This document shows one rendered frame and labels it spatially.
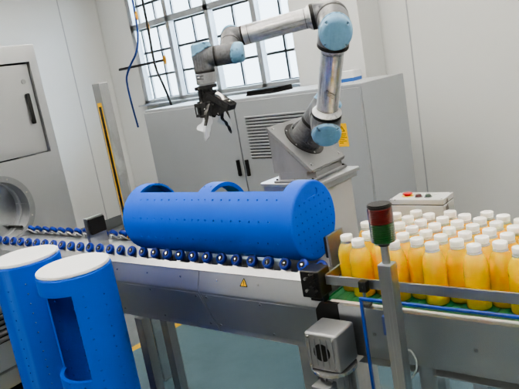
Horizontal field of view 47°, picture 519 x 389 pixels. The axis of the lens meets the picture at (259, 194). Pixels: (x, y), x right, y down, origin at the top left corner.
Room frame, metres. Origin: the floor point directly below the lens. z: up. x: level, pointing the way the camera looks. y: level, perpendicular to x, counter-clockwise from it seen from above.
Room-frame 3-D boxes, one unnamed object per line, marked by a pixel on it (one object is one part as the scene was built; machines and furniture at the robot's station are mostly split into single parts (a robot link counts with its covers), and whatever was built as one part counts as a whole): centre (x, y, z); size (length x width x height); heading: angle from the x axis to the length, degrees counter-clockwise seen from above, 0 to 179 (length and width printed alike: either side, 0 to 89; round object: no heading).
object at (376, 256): (1.75, -0.34, 0.98); 0.07 x 0.07 x 0.17
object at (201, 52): (2.26, 0.12, 1.71); 0.09 x 0.08 x 0.11; 83
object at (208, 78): (2.26, 0.12, 1.63); 0.08 x 0.08 x 0.05
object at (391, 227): (1.46, -0.29, 1.18); 0.06 x 0.06 x 0.05
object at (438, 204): (2.08, -0.57, 1.05); 0.20 x 0.10 x 0.10; 51
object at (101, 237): (2.83, 0.80, 1.00); 0.10 x 0.04 x 0.15; 141
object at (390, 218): (1.46, -0.29, 1.23); 0.06 x 0.06 x 0.04
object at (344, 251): (1.83, -0.25, 0.98); 0.07 x 0.07 x 0.17
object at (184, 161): (4.50, -0.10, 0.72); 2.15 x 0.54 x 1.45; 45
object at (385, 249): (1.46, -0.29, 1.18); 0.06 x 0.06 x 0.16
